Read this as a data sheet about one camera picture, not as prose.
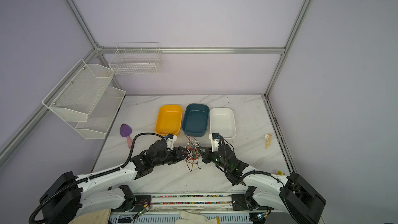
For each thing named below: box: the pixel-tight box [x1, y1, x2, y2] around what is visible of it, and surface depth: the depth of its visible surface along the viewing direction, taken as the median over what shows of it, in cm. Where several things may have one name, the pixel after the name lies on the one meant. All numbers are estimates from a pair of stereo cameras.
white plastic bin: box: [209, 107, 237, 139], surface depth 106 cm
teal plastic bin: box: [181, 103, 210, 138], surface depth 106 cm
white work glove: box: [175, 210, 218, 224], surface depth 71 cm
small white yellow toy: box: [264, 133, 273, 150], surface depth 97 cm
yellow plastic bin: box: [154, 104, 183, 137], surface depth 106 cm
